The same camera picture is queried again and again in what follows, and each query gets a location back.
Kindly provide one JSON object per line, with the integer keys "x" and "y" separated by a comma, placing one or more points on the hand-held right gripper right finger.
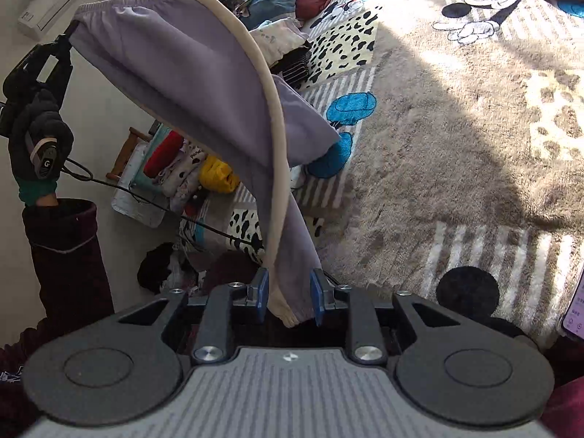
{"x": 316, "y": 299}

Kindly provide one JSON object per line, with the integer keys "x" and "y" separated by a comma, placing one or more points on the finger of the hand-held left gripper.
{"x": 68, "y": 39}

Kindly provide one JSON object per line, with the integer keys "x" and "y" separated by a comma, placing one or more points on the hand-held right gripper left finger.
{"x": 261, "y": 299}

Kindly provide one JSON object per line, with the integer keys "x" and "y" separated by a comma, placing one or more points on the purple pants with cream stripe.
{"x": 182, "y": 77}

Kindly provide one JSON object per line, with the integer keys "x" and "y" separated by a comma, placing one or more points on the person's left forearm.
{"x": 68, "y": 260}

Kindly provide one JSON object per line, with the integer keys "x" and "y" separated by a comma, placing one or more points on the white patterned clothes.
{"x": 182, "y": 178}

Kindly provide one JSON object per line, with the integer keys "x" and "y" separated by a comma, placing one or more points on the person's left hand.
{"x": 50, "y": 118}

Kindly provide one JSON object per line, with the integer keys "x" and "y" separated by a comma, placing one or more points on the white air conditioner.
{"x": 54, "y": 4}

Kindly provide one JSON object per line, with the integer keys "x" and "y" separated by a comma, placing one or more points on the black cloth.
{"x": 155, "y": 269}

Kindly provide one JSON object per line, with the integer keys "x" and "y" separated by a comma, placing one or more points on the wooden stool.
{"x": 122, "y": 153}

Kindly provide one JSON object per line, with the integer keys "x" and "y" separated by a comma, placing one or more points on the yellow bundle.
{"x": 216, "y": 173}

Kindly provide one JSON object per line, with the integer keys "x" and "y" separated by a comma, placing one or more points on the red cloth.
{"x": 164, "y": 153}

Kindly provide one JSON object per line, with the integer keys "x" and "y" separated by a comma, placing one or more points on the printed cartoon blanket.
{"x": 433, "y": 146}

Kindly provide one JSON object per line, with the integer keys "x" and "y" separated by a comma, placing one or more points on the black striped garment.
{"x": 296, "y": 66}

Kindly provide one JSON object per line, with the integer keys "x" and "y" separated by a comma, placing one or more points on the smartphone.
{"x": 576, "y": 305}

